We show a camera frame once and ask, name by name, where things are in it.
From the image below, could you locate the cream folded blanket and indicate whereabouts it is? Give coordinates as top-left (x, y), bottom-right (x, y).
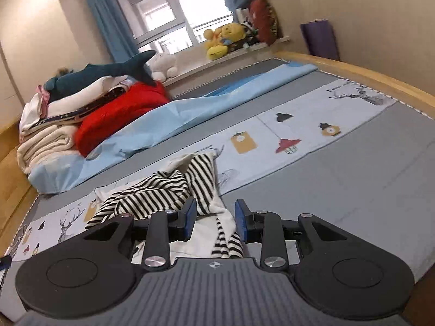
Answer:
top-left (16, 125), bottom-right (83, 178)

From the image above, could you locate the white folded quilt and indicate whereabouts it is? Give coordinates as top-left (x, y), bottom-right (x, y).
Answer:
top-left (20, 76), bottom-right (131, 133)

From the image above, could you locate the wooden bed frame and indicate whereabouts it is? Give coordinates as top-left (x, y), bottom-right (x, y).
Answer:
top-left (0, 50), bottom-right (435, 242)

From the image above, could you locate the dark red cushion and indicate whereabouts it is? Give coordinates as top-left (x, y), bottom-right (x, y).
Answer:
top-left (249, 0), bottom-right (281, 47)

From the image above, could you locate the window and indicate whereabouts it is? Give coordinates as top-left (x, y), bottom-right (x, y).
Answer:
top-left (104, 0), bottom-right (239, 55)

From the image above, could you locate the dark teal shark plush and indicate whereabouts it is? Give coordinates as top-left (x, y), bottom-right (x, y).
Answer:
top-left (45, 50), bottom-right (157, 103)

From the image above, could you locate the dark trimmed folded blanket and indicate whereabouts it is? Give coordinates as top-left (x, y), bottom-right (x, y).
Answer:
top-left (20, 86), bottom-right (131, 134)

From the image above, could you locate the black white striped plush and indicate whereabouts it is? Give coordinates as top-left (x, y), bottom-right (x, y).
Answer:
top-left (237, 7), bottom-right (259, 45)

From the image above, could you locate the yellow plush toy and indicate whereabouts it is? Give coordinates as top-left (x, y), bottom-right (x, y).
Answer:
top-left (203, 29), bottom-right (229, 62)
top-left (217, 22), bottom-right (247, 47)

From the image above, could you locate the black white striped hooded top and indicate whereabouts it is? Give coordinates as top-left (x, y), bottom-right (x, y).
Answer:
top-left (85, 151), bottom-right (246, 259)

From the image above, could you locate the pink cloth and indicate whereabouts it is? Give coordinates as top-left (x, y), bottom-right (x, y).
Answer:
top-left (35, 86), bottom-right (50, 117)

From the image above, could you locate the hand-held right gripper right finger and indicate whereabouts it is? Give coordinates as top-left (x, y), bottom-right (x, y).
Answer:
top-left (234, 198), bottom-right (358, 273)

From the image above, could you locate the white plush toy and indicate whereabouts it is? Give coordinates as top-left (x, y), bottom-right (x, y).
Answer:
top-left (147, 52), bottom-right (179, 83)

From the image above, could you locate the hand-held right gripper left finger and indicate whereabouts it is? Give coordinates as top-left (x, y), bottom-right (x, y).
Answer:
top-left (77, 196), bottom-right (198, 273)

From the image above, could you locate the light blue sheet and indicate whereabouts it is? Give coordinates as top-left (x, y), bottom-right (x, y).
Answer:
top-left (26, 62), bottom-right (317, 195)

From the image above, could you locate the purple mat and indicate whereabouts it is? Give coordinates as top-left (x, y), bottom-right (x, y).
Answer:
top-left (300, 18), bottom-right (341, 62)

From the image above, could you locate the white window sill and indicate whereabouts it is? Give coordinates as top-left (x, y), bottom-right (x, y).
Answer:
top-left (160, 35), bottom-right (292, 89)

